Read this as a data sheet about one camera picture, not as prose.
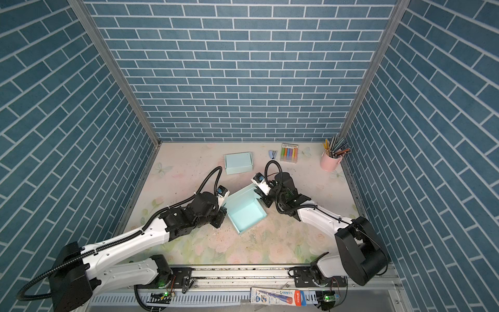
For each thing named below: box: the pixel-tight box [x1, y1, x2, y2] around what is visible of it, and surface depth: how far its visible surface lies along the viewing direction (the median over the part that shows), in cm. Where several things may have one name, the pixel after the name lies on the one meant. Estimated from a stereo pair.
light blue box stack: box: [222, 183, 268, 235], surface depth 89 cm
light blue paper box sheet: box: [224, 151, 255, 175], surface depth 110 cm
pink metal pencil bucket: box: [319, 151, 343, 173], surface depth 107 cm
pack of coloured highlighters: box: [280, 143, 299, 164], surface depth 118 cm
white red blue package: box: [250, 287, 308, 307], surface depth 71 cm
